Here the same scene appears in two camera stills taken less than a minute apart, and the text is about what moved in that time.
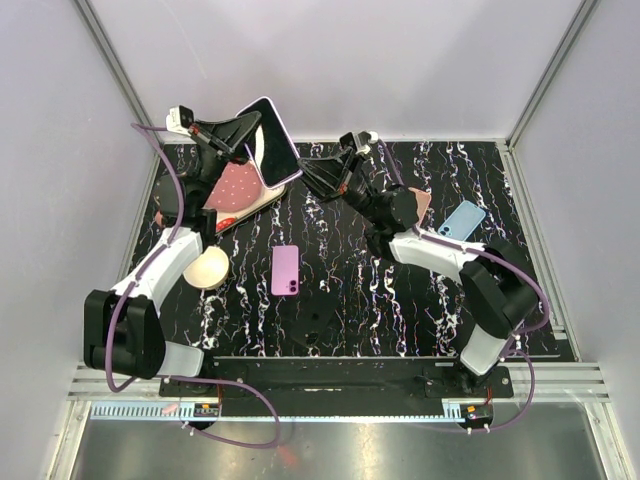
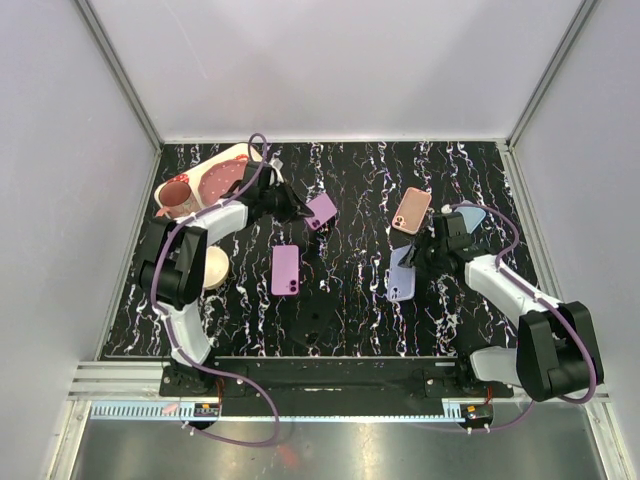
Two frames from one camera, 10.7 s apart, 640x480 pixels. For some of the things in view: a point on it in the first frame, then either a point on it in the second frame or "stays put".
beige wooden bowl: (208, 270) stays put
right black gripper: (337, 175) → (423, 239)
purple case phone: (285, 270) stays put
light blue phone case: (462, 223) stays put
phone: (270, 148) → (323, 210)
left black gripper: (232, 136) → (295, 209)
